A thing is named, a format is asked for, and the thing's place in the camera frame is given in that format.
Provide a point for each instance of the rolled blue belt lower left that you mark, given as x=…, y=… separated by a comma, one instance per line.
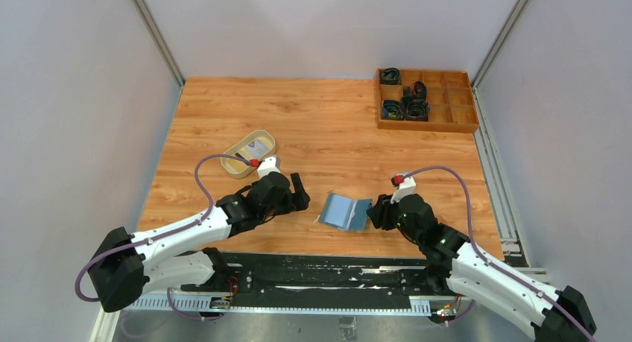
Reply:
x=391, y=110

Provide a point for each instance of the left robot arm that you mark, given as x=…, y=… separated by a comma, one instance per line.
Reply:
x=127, y=265

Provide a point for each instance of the aluminium rail frame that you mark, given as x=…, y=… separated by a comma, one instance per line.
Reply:
x=208, y=304

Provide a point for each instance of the cream oval tray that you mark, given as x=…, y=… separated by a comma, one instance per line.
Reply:
x=241, y=148

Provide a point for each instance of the white printed card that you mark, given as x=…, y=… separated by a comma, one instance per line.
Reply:
x=257, y=148

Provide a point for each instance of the rolled black belt lower centre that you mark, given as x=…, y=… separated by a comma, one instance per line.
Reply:
x=414, y=109

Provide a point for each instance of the blue card holder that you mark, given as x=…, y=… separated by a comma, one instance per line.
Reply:
x=344, y=213

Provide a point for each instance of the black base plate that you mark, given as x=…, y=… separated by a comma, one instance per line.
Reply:
x=324, y=282

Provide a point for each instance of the gold card with black stripe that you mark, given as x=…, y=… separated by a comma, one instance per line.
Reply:
x=238, y=162

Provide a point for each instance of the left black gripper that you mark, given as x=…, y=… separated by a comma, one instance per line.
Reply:
x=294, y=194

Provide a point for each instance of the rolled dark belt centre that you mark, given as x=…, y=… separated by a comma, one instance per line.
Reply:
x=416, y=90

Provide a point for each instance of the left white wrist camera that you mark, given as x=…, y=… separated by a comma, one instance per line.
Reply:
x=268, y=165

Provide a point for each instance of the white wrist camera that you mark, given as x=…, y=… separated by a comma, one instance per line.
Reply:
x=268, y=165
x=404, y=184

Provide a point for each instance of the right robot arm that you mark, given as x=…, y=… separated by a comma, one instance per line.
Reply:
x=540, y=311

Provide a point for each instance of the rolled dark belt top left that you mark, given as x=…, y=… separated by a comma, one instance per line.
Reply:
x=390, y=76

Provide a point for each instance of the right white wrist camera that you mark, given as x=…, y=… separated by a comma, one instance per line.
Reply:
x=404, y=184

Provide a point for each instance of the wooden compartment box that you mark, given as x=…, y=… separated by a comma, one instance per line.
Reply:
x=450, y=96

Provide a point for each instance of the rolled dark belt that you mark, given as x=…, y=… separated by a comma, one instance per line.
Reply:
x=416, y=90
x=390, y=76

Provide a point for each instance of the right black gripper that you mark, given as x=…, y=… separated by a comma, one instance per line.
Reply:
x=380, y=209

